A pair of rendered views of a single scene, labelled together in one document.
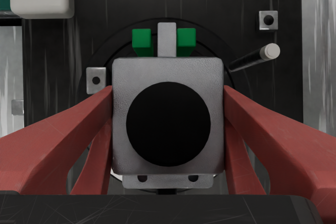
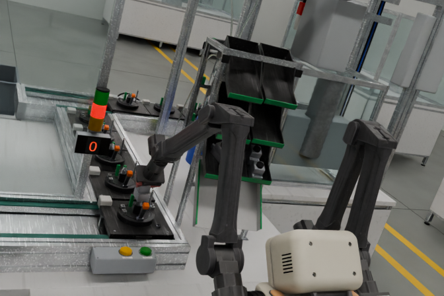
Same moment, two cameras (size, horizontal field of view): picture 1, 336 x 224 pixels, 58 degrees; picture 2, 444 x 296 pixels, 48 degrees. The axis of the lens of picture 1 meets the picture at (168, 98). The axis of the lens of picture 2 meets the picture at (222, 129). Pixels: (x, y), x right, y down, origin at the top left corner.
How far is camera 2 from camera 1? 1.85 m
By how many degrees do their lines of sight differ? 73
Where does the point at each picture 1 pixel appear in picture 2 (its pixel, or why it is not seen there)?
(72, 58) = (113, 210)
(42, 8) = (108, 200)
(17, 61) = (91, 221)
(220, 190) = (152, 227)
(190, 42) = not seen: hidden behind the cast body
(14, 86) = (91, 224)
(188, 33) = not seen: hidden behind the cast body
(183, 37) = not seen: hidden behind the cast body
